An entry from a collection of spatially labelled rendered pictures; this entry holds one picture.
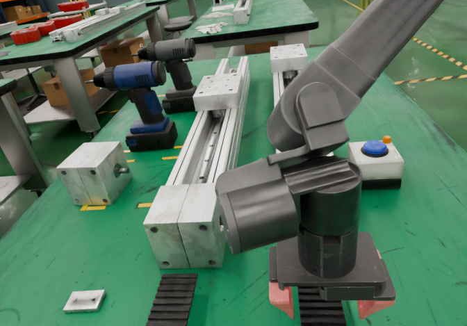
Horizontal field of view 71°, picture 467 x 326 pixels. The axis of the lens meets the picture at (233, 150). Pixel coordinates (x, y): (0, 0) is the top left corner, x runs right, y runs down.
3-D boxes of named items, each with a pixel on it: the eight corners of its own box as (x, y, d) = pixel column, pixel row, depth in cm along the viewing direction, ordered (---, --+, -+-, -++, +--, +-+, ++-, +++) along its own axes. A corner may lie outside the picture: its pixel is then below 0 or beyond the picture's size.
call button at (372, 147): (388, 158, 59) (390, 149, 58) (365, 160, 60) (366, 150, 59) (382, 147, 62) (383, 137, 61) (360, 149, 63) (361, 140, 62)
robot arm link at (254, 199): (331, 76, 28) (301, 113, 36) (197, 106, 26) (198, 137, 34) (382, 216, 25) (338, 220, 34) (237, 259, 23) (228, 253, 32)
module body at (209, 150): (228, 226, 57) (220, 187, 53) (173, 228, 59) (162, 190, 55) (250, 78, 126) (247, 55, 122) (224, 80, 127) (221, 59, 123)
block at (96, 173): (123, 205, 67) (108, 166, 62) (74, 205, 69) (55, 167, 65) (142, 176, 75) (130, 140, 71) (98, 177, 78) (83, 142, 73)
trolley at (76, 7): (105, 72, 488) (80, -2, 438) (70, 77, 492) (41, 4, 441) (124, 55, 578) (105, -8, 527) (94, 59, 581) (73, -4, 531)
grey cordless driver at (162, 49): (203, 110, 104) (190, 39, 93) (144, 117, 107) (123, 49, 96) (206, 101, 111) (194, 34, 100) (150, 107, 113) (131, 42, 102)
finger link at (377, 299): (313, 289, 42) (313, 235, 37) (372, 288, 41) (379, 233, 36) (320, 343, 36) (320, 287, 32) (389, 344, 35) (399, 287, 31)
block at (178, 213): (238, 267, 49) (228, 220, 45) (159, 269, 51) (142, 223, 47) (242, 225, 57) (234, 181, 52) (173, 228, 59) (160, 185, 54)
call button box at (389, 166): (401, 188, 60) (405, 159, 57) (345, 191, 61) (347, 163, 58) (387, 165, 67) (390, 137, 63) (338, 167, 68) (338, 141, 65)
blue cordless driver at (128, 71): (177, 149, 85) (156, 64, 74) (104, 156, 87) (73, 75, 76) (183, 135, 91) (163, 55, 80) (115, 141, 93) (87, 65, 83)
